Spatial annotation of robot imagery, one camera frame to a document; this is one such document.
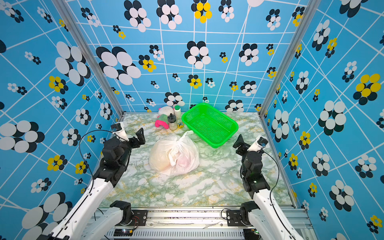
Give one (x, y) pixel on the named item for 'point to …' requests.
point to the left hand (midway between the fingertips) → (136, 129)
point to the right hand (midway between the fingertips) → (250, 138)
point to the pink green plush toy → (162, 120)
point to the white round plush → (166, 110)
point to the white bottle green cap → (177, 111)
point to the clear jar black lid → (173, 124)
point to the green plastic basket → (211, 125)
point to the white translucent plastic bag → (174, 155)
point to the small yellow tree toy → (180, 125)
